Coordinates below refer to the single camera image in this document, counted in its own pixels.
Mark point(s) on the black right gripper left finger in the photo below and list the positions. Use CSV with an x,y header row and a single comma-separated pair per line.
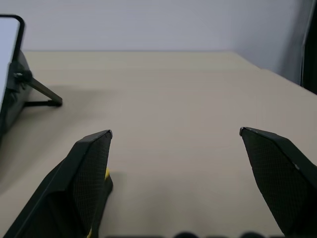
x,y
67,188

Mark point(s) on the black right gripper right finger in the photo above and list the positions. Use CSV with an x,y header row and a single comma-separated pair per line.
x,y
280,178

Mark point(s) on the dark curtain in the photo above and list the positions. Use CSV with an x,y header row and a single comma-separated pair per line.
x,y
310,47

